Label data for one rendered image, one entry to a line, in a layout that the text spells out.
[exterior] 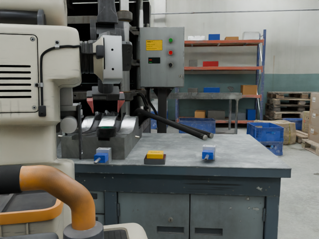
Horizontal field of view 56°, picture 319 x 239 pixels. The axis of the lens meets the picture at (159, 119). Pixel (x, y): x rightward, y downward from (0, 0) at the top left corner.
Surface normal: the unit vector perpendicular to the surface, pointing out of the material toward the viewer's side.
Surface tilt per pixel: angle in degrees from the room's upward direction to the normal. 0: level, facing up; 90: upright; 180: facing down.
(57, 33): 82
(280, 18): 90
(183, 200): 90
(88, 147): 90
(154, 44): 90
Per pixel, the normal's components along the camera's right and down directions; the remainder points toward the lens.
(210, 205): -0.07, 0.13
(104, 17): 0.22, -0.04
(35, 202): 0.00, -0.99
